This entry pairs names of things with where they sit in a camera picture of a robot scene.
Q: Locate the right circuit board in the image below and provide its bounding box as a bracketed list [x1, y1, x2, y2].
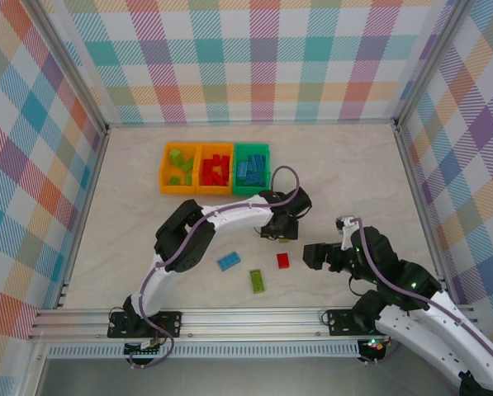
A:
[361, 337, 390, 354]

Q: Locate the yellow plastic bin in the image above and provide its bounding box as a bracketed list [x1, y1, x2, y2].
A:
[158, 142, 199, 195]
[195, 142, 235, 196]

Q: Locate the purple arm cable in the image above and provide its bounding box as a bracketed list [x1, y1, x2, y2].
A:
[126, 165, 303, 369]
[353, 218, 493, 372]

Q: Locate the circuit board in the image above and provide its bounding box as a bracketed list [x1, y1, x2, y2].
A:
[361, 337, 390, 354]
[124, 338, 164, 356]

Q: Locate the green plastic bin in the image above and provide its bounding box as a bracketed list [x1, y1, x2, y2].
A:
[232, 141, 271, 196]

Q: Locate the grey metal panel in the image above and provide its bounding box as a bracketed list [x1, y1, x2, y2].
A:
[35, 356, 466, 396]

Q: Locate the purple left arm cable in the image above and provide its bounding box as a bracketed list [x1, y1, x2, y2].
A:
[126, 165, 303, 369]

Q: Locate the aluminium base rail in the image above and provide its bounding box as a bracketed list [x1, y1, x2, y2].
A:
[26, 307, 485, 343]

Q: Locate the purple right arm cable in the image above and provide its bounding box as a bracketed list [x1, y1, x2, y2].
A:
[353, 218, 493, 372]

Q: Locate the aluminium side rail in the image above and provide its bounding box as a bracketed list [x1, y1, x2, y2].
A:
[55, 125, 111, 310]
[394, 123, 456, 309]

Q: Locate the aluminium frame post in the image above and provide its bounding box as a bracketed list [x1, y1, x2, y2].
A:
[392, 0, 476, 129]
[22, 0, 109, 135]

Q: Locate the left circuit board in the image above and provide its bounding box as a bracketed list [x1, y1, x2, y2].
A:
[124, 338, 164, 356]

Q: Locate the white slotted cable tray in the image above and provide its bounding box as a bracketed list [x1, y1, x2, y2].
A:
[47, 344, 361, 360]

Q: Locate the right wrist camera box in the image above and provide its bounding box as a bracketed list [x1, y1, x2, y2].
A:
[335, 215, 361, 251]

